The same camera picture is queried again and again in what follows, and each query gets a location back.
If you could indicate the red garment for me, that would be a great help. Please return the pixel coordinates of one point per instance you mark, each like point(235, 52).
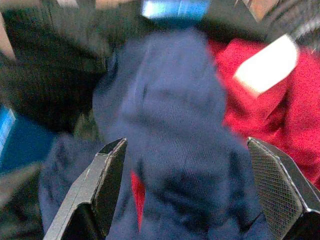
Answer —
point(270, 110)

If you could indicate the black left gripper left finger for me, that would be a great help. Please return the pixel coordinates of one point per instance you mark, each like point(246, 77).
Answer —
point(92, 190)

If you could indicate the black garment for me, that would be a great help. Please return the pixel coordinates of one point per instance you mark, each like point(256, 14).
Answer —
point(50, 75)

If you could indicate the navy blue garment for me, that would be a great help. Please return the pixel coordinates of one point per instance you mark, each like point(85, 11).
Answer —
point(170, 120)

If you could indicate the white label tag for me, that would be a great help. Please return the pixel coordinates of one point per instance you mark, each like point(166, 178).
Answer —
point(267, 63)

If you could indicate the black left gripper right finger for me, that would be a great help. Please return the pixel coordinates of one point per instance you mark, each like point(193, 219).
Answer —
point(277, 190)

